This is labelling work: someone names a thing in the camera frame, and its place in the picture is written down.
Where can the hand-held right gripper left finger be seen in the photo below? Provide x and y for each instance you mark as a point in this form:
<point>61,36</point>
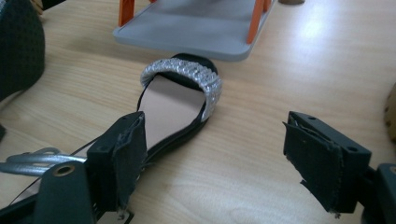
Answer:
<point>120,161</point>

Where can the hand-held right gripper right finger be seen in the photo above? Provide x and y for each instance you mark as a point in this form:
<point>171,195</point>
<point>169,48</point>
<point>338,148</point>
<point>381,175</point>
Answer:
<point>320,161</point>

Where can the tan suede boot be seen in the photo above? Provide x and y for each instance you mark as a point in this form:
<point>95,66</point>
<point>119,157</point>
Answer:
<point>391,118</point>

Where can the dark textured object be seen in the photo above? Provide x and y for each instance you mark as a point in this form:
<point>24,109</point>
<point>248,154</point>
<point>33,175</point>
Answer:
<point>18,49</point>

